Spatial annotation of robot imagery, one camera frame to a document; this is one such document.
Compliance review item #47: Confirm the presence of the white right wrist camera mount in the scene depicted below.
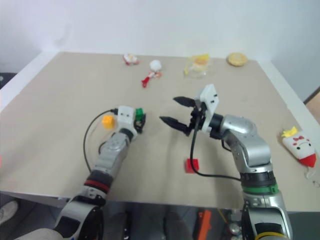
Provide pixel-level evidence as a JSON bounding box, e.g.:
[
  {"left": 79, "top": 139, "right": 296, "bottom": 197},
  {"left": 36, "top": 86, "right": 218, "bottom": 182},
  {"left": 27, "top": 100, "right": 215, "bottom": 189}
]
[{"left": 198, "top": 83, "right": 221, "bottom": 134}]

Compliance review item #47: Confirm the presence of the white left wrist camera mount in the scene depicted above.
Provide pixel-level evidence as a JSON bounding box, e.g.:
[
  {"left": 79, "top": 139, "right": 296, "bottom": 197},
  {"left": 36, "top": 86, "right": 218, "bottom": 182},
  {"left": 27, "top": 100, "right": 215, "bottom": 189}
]
[{"left": 117, "top": 105, "right": 137, "bottom": 131}]

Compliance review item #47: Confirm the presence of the white ball red toy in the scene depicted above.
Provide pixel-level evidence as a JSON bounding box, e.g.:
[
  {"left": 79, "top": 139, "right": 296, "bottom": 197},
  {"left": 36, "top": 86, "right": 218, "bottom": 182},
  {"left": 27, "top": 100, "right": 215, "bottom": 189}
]
[{"left": 140, "top": 59, "right": 164, "bottom": 89}]

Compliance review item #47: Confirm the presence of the yellow cube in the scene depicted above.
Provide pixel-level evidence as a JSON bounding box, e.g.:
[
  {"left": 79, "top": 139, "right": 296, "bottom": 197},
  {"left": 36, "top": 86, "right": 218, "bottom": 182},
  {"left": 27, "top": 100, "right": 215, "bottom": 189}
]
[{"left": 101, "top": 114, "right": 116, "bottom": 130}]

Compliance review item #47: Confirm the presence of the yellow clear plastic bag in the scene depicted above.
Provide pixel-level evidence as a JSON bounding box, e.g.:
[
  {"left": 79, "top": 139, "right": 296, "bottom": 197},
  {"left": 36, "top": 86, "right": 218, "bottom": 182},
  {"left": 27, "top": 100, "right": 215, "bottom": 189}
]
[{"left": 183, "top": 52, "right": 211, "bottom": 79}]

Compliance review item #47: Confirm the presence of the small red white toy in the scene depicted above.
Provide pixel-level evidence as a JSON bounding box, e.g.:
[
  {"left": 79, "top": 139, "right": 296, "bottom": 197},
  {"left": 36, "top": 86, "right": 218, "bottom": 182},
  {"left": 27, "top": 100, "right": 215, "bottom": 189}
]
[{"left": 122, "top": 52, "right": 140, "bottom": 67}]

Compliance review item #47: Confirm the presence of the white plush string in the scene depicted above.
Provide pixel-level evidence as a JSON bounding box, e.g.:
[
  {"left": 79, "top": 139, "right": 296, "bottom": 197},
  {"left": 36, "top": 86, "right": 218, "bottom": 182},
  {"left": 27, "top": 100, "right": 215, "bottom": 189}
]
[{"left": 304, "top": 165, "right": 320, "bottom": 189}]

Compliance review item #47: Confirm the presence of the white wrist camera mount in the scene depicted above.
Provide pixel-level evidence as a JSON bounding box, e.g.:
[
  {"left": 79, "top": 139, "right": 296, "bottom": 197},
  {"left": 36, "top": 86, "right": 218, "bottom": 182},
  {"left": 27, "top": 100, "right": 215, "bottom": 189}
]
[
  {"left": 198, "top": 83, "right": 221, "bottom": 134},
  {"left": 117, "top": 105, "right": 137, "bottom": 131}
]

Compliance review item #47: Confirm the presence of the white red fries plush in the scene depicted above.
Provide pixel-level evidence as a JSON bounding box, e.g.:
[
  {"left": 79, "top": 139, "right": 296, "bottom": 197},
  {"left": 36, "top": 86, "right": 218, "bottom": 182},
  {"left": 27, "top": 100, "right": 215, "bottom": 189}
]
[{"left": 280, "top": 125, "right": 318, "bottom": 168}]

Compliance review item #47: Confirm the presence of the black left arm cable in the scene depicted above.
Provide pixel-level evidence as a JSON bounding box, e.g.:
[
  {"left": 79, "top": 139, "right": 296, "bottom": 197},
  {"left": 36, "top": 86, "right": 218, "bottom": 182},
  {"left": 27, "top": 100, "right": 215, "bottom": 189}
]
[{"left": 83, "top": 107, "right": 120, "bottom": 174}]

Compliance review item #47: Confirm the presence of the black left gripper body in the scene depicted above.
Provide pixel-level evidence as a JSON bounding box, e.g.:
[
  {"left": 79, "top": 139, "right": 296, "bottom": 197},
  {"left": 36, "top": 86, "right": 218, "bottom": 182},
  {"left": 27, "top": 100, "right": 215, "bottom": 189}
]
[{"left": 133, "top": 120, "right": 145, "bottom": 135}]

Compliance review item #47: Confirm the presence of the red cube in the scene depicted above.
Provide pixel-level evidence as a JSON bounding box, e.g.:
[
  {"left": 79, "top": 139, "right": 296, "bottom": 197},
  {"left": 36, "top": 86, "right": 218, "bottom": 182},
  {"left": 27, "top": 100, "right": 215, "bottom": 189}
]
[{"left": 184, "top": 157, "right": 201, "bottom": 174}]

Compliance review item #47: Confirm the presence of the orange object under table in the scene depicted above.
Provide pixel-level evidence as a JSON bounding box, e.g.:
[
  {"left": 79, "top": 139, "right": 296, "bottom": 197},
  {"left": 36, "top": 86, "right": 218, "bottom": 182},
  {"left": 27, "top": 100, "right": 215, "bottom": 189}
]
[{"left": 195, "top": 209, "right": 213, "bottom": 240}]

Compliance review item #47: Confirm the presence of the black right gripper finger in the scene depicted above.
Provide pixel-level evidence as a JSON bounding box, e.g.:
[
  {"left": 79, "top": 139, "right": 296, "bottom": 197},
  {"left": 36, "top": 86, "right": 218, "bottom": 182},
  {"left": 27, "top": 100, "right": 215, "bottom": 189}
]
[
  {"left": 172, "top": 95, "right": 197, "bottom": 108},
  {"left": 159, "top": 115, "right": 193, "bottom": 138}
]

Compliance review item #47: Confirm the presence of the white shoe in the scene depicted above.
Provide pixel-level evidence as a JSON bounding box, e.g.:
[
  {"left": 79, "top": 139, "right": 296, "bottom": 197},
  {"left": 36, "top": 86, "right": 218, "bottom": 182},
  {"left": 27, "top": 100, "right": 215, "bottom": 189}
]
[{"left": 0, "top": 199, "right": 20, "bottom": 226}]

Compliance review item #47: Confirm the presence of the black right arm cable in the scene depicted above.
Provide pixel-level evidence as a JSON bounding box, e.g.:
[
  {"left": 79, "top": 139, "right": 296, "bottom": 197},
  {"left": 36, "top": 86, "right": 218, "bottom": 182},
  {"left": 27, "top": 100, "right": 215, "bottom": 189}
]
[{"left": 190, "top": 99, "right": 244, "bottom": 182}]

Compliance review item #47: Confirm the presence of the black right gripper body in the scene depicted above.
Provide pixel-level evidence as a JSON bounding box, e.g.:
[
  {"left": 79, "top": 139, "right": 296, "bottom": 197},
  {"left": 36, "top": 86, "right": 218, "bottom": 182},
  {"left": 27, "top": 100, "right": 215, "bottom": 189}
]
[{"left": 188, "top": 98, "right": 209, "bottom": 133}]

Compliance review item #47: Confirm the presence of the green cube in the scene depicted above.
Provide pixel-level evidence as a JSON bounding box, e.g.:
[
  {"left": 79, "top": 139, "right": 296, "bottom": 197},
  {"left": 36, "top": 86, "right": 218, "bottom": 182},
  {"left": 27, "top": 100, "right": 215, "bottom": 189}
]
[{"left": 135, "top": 107, "right": 146, "bottom": 121}]

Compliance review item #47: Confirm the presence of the round tan cookie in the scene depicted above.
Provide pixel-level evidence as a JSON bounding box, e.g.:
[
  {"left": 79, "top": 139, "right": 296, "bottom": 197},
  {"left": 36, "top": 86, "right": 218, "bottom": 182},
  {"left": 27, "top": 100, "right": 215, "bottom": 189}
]
[{"left": 226, "top": 51, "right": 249, "bottom": 67}]

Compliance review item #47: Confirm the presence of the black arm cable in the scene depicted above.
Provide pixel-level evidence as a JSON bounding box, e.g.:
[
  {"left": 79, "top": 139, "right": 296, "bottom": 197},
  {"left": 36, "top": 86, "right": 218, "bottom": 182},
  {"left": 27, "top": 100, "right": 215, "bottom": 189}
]
[
  {"left": 190, "top": 99, "right": 244, "bottom": 182},
  {"left": 83, "top": 107, "right": 120, "bottom": 174}
]

